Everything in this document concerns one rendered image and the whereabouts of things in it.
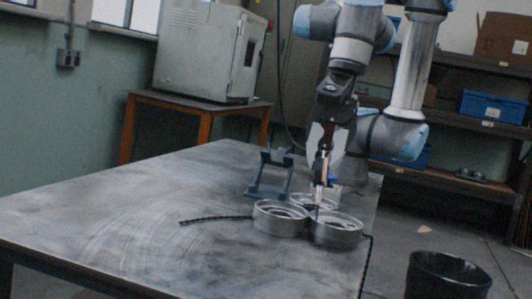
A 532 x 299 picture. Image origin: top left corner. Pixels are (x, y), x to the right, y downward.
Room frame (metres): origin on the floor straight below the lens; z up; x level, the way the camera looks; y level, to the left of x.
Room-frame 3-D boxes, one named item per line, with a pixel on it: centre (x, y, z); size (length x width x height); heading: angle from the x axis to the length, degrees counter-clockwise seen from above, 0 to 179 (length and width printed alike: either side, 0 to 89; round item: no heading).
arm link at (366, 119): (1.45, -0.24, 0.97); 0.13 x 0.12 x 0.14; 61
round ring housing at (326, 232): (0.88, -0.15, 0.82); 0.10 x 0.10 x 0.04
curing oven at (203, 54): (3.49, 0.51, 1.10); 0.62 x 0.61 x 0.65; 166
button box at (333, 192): (1.13, -0.15, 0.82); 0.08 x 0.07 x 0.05; 166
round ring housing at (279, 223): (0.88, -0.04, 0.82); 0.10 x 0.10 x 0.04
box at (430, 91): (4.42, -1.17, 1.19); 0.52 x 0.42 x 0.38; 76
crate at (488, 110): (4.28, -1.82, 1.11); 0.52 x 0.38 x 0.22; 76
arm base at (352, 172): (1.45, -0.24, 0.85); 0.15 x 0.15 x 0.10
